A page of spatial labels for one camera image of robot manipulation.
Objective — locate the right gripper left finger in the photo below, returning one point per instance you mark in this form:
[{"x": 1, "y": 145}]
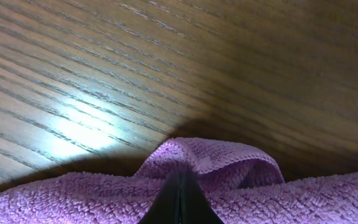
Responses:
[{"x": 165, "y": 209}]

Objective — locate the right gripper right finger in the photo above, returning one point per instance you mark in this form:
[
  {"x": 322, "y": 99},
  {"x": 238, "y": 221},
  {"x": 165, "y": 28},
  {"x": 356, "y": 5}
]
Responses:
[{"x": 194, "y": 207}]

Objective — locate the purple microfiber cloth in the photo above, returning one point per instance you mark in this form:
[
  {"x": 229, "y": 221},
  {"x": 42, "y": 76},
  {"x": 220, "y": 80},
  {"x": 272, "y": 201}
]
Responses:
[{"x": 241, "y": 183}]

